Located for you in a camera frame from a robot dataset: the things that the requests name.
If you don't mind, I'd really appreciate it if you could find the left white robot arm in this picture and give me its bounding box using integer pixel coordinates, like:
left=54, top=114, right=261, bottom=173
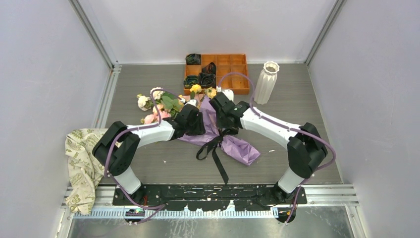
left=92, top=100, right=205, bottom=205

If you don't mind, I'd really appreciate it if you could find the pink and white flower bunch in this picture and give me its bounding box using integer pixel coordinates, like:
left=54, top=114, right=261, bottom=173
left=137, top=87, right=186, bottom=124

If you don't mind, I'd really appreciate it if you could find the cream patterned cloth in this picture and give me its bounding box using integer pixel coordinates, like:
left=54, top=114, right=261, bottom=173
left=64, top=128, right=106, bottom=215

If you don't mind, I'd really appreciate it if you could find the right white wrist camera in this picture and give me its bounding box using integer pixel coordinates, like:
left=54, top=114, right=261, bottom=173
left=216, top=86, right=234, bottom=101

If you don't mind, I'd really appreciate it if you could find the dark rolled cloth bottom-left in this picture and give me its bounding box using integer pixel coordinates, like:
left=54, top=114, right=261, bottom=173
left=183, top=75, right=200, bottom=89

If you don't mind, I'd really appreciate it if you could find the orange wooden compartment tray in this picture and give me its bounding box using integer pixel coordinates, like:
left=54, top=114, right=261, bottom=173
left=182, top=53, right=250, bottom=95

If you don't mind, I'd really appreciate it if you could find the grey slotted cable duct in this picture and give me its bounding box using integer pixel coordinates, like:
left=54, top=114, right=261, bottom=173
left=74, top=207, right=279, bottom=220

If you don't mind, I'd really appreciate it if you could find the white ribbed ceramic vase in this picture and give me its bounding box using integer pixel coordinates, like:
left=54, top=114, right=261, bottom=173
left=254, top=61, right=280, bottom=104

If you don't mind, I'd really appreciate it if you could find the dark rolled cloth top-left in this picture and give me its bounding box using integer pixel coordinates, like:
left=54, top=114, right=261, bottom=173
left=185, top=54, right=202, bottom=65

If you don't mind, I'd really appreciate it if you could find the dark rolled cloth middle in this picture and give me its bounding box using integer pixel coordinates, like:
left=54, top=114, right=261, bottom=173
left=202, top=62, right=217, bottom=74

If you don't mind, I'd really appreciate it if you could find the dark rolled cloth bottom-centre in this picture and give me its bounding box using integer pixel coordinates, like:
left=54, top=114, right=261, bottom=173
left=198, top=72, right=216, bottom=89

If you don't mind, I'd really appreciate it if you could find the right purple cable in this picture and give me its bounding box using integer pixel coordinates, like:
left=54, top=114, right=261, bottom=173
left=216, top=72, right=337, bottom=226

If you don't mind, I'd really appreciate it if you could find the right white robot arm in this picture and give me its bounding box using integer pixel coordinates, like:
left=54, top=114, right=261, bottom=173
left=210, top=91, right=328, bottom=204

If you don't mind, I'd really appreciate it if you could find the yellow flower stem bunch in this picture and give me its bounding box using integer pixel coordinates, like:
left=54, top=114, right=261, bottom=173
left=179, top=84, right=217, bottom=105

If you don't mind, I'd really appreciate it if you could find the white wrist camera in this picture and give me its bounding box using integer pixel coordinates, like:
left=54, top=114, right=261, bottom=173
left=216, top=86, right=234, bottom=101
left=185, top=99, right=199, bottom=109

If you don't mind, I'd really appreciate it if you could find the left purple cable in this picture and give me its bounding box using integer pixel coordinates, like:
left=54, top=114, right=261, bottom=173
left=104, top=88, right=198, bottom=225

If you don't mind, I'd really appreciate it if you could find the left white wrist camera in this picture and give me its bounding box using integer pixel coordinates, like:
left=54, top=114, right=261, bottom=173
left=185, top=99, right=199, bottom=109

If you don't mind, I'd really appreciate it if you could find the black ribbon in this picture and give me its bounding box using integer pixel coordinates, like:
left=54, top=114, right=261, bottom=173
left=196, top=127, right=239, bottom=184

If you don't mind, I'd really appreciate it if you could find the purple wrapping paper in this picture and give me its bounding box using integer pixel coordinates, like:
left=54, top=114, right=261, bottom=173
left=179, top=96, right=260, bottom=166

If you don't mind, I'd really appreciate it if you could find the purple cable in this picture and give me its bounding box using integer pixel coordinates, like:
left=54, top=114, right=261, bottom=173
left=216, top=72, right=337, bottom=226
left=104, top=88, right=198, bottom=225

